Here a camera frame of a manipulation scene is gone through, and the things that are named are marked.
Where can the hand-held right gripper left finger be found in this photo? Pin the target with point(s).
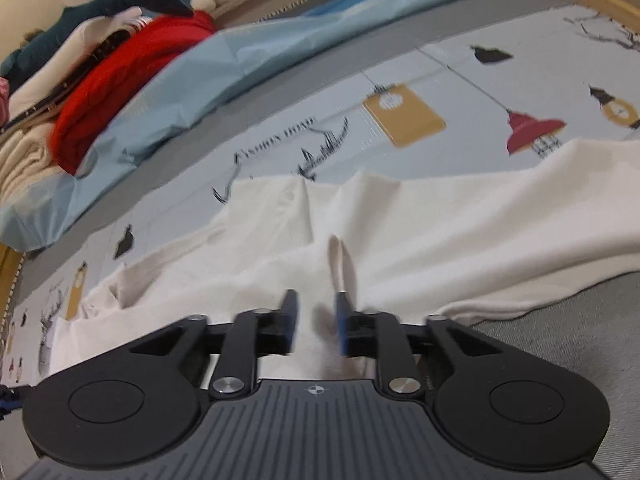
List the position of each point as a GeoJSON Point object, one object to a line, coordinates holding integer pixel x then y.
{"type": "Point", "coordinates": [290, 320]}

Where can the dark teal shark plush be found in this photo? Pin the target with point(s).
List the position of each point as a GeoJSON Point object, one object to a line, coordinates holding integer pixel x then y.
{"type": "Point", "coordinates": [100, 10]}

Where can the cream folded blanket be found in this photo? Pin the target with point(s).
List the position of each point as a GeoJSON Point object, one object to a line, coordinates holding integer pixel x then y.
{"type": "Point", "coordinates": [25, 165]}

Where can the grey printed bed sheet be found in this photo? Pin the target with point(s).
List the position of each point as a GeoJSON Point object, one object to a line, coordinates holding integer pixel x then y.
{"type": "Point", "coordinates": [450, 75]}

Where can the light blue sheet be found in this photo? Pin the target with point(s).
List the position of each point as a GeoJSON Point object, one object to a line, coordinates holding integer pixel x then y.
{"type": "Point", "coordinates": [250, 60]}

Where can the white garment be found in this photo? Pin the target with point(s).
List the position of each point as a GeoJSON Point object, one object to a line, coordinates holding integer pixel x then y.
{"type": "Point", "coordinates": [450, 220]}

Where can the white folded bedding stack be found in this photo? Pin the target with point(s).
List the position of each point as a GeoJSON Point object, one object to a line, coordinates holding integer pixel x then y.
{"type": "Point", "coordinates": [95, 55]}

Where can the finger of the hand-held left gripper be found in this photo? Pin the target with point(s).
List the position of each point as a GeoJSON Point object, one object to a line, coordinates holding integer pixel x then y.
{"type": "Point", "coordinates": [7, 400]}

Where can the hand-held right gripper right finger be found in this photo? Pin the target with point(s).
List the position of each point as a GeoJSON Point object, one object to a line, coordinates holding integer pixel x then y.
{"type": "Point", "coordinates": [342, 325]}

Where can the red blanket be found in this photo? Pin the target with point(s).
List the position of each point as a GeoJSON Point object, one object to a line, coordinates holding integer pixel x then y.
{"type": "Point", "coordinates": [125, 75]}

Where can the wooden headboard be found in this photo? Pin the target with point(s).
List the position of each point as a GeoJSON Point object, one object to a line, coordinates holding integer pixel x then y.
{"type": "Point", "coordinates": [7, 290]}

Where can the brown plush toy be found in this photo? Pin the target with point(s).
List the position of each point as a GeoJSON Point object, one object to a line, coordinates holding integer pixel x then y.
{"type": "Point", "coordinates": [32, 37]}

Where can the white pillow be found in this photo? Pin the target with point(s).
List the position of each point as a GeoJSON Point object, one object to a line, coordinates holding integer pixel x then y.
{"type": "Point", "coordinates": [85, 35]}

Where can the pink cloth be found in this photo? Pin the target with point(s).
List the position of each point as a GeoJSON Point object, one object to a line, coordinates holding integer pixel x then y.
{"type": "Point", "coordinates": [3, 102]}

